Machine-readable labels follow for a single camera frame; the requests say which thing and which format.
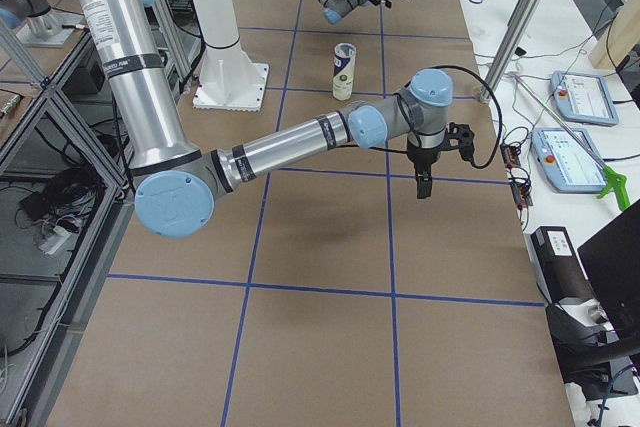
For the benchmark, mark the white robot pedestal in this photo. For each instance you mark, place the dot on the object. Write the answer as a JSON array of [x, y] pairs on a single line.
[[228, 79]]

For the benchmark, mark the far teach pendant tablet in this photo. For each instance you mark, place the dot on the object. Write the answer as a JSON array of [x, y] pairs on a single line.
[[583, 98]]

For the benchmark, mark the near teach pendant tablet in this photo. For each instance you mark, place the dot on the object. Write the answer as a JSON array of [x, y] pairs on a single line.
[[565, 164]]

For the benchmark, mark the aluminium frame post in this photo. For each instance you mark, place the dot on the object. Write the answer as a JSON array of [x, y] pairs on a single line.
[[516, 26]]

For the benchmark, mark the black computer monitor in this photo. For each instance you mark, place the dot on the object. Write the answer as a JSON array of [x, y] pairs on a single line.
[[611, 261]]

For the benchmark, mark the teach pendant tablet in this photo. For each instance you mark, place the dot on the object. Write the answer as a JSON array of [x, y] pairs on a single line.
[[583, 98], [565, 164]]

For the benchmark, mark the black box with label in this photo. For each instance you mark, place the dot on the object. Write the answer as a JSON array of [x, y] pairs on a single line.
[[561, 270]]

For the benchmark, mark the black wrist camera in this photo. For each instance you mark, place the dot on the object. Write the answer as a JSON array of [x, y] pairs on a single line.
[[460, 137]]

